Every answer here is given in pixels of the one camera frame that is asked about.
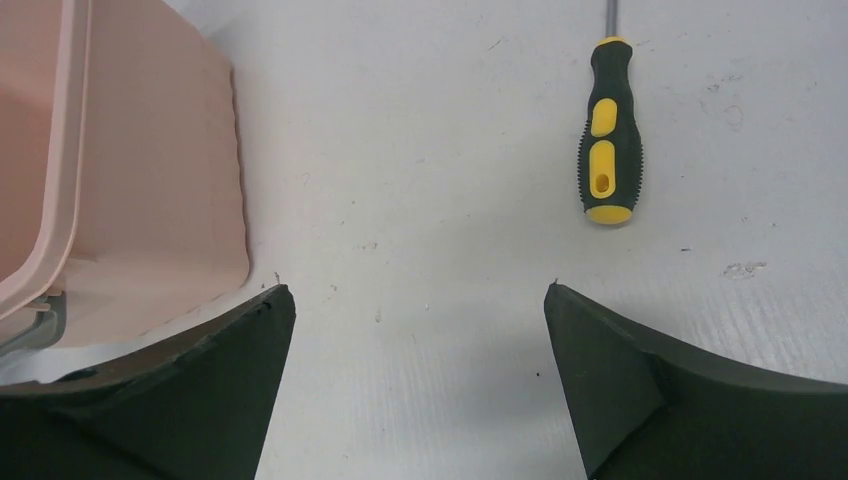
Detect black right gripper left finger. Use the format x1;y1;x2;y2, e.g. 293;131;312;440
1;285;296;479

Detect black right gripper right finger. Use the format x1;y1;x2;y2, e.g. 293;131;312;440
544;284;847;479

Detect pink plastic bin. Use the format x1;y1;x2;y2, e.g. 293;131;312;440
1;1;250;355

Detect black yellow screwdriver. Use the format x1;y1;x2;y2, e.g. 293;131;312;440
577;1;643;226

